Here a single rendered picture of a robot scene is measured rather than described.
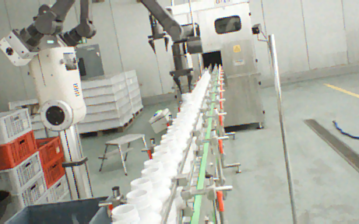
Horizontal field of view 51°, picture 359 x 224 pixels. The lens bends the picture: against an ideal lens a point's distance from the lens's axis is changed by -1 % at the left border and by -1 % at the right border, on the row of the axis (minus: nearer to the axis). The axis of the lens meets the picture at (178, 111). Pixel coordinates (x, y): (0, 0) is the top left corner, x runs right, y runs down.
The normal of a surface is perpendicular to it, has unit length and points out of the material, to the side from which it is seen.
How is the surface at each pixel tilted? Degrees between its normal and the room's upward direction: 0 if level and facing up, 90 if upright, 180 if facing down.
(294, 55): 90
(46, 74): 90
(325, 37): 90
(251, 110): 93
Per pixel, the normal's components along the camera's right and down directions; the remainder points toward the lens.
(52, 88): -0.07, 0.35
